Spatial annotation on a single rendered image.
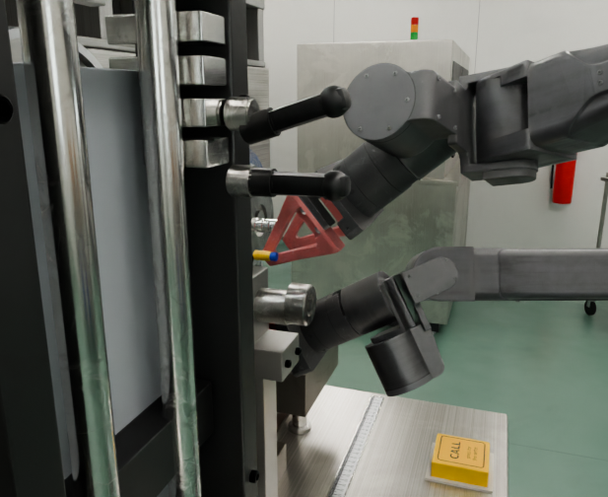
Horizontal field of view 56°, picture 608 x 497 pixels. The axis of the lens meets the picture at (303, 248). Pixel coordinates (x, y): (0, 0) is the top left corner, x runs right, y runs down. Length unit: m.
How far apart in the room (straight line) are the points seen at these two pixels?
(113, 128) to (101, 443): 0.12
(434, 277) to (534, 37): 4.50
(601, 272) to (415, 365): 0.22
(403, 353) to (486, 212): 4.53
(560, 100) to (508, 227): 4.71
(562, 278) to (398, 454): 0.34
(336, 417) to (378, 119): 0.58
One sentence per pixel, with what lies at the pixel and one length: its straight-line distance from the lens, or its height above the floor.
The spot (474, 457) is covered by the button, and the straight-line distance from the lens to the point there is 0.82.
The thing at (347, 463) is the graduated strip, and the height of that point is 0.90.
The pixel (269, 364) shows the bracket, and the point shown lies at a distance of 0.57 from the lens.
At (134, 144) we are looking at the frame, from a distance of 0.26.
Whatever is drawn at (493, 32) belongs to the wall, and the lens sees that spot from 5.06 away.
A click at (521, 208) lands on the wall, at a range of 5.12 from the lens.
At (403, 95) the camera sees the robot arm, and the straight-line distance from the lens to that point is 0.43.
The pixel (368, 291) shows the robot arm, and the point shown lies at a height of 1.17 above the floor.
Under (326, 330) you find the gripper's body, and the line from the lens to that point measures 0.64.
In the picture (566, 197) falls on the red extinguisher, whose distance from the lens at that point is 4.95.
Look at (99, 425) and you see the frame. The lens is 0.22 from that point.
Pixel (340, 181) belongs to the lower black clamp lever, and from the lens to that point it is 0.25.
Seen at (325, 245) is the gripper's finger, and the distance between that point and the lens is 0.50.
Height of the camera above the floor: 1.37
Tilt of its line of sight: 15 degrees down
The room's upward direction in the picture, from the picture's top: straight up
